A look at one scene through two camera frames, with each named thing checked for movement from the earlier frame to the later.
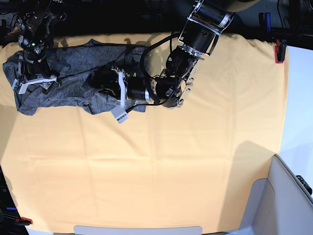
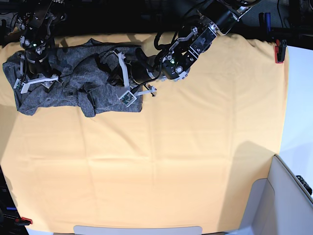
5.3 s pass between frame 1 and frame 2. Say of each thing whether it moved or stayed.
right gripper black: moved
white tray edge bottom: stayed
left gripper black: stayed
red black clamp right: stayed
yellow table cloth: stayed
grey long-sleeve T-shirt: moved
